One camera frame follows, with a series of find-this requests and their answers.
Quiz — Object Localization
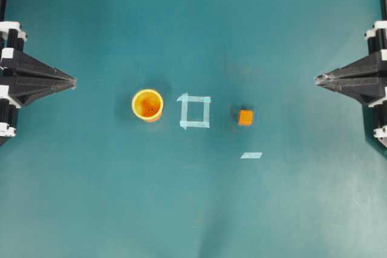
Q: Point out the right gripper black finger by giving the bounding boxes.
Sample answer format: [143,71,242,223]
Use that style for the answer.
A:
[315,50,386,85]
[316,76,386,104]

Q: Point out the light blue tape strip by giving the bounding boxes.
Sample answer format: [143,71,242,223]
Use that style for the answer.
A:
[241,152,262,159]

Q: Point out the orange cube block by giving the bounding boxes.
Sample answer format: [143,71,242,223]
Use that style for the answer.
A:
[238,109,254,126]

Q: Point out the light blue tape square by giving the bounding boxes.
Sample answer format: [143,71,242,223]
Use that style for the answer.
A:
[177,93,211,130]

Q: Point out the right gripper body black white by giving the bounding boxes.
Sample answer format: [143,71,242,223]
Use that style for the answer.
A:
[364,21,386,147]

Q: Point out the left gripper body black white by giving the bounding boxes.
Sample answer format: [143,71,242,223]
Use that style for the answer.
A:
[1,21,27,145]

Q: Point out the yellow orange plastic cup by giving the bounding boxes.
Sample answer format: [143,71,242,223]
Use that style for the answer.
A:
[131,89,164,123]

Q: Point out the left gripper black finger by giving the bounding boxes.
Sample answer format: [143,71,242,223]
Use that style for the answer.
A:
[1,49,76,83]
[8,77,76,106]

